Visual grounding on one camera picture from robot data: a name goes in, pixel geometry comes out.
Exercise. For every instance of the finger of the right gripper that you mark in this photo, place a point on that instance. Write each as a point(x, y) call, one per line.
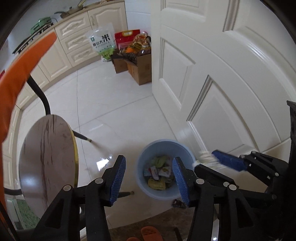
point(271, 171)
point(213, 177)

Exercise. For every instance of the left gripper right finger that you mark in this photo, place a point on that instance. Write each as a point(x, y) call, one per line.
point(234, 210)

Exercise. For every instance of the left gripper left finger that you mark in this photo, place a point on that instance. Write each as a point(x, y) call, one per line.
point(83, 207)

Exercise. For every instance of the white paper ball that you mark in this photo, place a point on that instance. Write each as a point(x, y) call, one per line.
point(207, 159)

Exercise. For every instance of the light green snack bag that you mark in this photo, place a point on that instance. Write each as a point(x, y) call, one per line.
point(160, 161)

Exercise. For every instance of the blue plastic trash bin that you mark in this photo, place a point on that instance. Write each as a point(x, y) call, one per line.
point(160, 183)

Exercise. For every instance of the cream lower kitchen cabinets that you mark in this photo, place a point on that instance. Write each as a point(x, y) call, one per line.
point(70, 52)

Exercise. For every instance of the round wooden stool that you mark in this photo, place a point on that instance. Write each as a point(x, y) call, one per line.
point(49, 159)

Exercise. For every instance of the orange slipper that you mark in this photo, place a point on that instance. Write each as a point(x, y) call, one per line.
point(150, 233)

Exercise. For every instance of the white panel door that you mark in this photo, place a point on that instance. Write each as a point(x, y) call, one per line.
point(222, 73)

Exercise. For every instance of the cardboard box with oil bottles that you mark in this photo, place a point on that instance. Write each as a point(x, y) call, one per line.
point(138, 58)

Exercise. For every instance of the small cardboard box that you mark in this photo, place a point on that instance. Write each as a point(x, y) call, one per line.
point(118, 62)

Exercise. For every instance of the round orange table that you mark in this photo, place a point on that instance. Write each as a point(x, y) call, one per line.
point(17, 75)

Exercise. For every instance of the red gift box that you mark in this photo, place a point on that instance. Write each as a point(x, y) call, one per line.
point(124, 38)

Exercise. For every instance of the white rice bag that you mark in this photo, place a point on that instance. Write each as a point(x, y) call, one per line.
point(102, 41)

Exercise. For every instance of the black gas stove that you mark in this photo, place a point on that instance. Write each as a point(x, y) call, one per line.
point(36, 31)

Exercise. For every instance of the green electric pot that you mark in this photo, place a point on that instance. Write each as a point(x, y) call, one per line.
point(40, 23)

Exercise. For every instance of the wok with lid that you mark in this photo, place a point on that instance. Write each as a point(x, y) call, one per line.
point(64, 14)

